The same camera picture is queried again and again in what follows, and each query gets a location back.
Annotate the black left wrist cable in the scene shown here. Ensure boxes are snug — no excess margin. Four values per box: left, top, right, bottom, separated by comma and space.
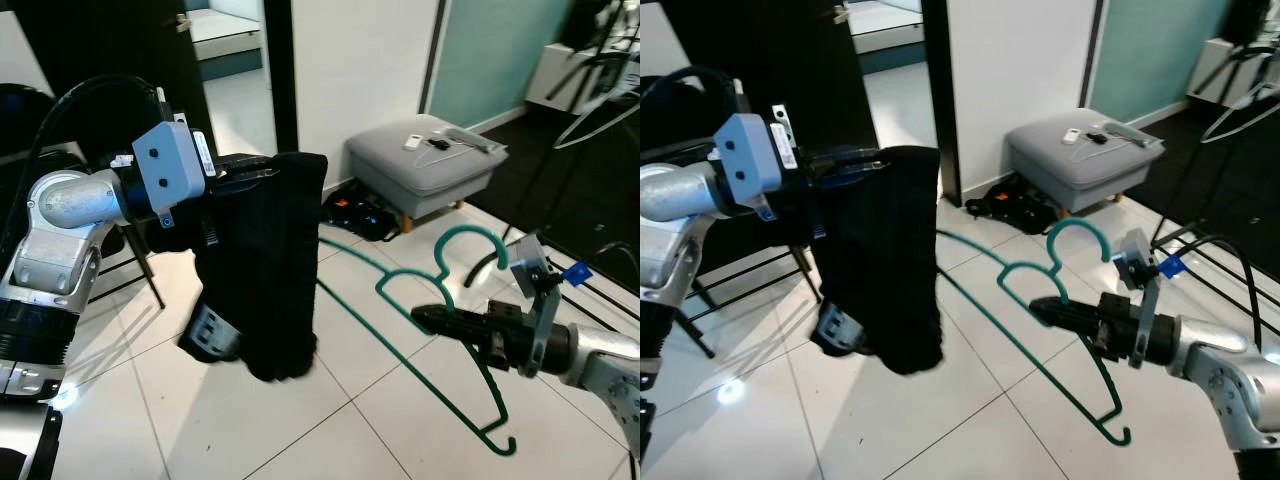
640, 67, 746, 116
8, 75, 171, 251

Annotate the black orange bag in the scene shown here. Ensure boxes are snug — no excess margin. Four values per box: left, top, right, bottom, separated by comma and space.
963, 178, 1061, 238
320, 184, 407, 243

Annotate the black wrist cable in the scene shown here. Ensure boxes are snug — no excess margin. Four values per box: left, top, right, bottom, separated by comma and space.
8, 75, 171, 251
640, 67, 746, 116
560, 240, 641, 301
1165, 232, 1263, 326

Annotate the black door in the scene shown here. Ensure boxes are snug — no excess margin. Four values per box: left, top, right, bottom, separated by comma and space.
680, 0, 866, 151
10, 0, 216, 166

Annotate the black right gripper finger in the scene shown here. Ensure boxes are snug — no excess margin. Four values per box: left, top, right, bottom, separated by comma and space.
412, 305, 492, 327
419, 321, 494, 347
1034, 315, 1106, 337
1029, 297, 1104, 318

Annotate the green plastic hanger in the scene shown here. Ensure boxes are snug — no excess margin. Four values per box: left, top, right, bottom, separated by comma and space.
935, 217, 1133, 448
316, 224, 519, 458

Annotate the grey ottoman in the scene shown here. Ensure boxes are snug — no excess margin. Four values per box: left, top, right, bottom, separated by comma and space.
1005, 107, 1167, 215
345, 113, 510, 223

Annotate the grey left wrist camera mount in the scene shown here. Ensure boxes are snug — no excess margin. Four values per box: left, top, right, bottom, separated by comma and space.
715, 112, 801, 223
132, 120, 217, 229

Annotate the white wire hanger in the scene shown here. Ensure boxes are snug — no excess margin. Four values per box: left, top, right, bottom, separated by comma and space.
1198, 80, 1280, 143
553, 68, 641, 151

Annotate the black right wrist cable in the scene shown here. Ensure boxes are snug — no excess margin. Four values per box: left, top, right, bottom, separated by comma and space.
560, 240, 641, 301
1165, 232, 1263, 326

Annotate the white open shelf unit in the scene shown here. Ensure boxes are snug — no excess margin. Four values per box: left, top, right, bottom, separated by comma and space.
525, 40, 641, 116
1185, 38, 1280, 106

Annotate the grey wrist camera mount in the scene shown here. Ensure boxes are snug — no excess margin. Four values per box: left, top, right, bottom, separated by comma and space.
132, 120, 217, 229
715, 112, 801, 223
1112, 228, 1169, 369
508, 235, 567, 377

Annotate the grey remote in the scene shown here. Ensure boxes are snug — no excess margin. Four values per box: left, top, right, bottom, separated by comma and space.
1104, 121, 1161, 149
444, 126, 499, 154

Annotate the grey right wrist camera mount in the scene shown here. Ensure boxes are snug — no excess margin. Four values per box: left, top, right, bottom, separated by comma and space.
508, 235, 567, 377
1112, 228, 1169, 369

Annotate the black door frame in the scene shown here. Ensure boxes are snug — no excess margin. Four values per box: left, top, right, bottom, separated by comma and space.
920, 0, 963, 206
262, 0, 301, 156

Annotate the black shorts white print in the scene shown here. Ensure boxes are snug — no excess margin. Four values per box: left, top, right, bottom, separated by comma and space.
178, 150, 331, 383
808, 145, 948, 378

